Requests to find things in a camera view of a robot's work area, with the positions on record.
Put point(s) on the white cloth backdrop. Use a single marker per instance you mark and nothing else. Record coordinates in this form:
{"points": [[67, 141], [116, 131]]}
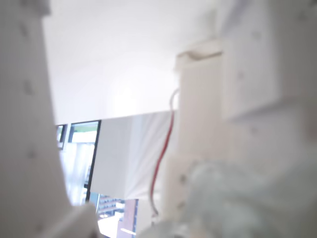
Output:
{"points": [[128, 153]]}

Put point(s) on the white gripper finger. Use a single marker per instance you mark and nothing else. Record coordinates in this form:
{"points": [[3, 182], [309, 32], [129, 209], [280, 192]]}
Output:
{"points": [[24, 124], [272, 62]]}

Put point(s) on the black framed window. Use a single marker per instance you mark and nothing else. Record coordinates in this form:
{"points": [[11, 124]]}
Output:
{"points": [[79, 153]]}

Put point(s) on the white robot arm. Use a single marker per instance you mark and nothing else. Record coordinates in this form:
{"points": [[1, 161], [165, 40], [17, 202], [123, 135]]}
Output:
{"points": [[198, 99]]}

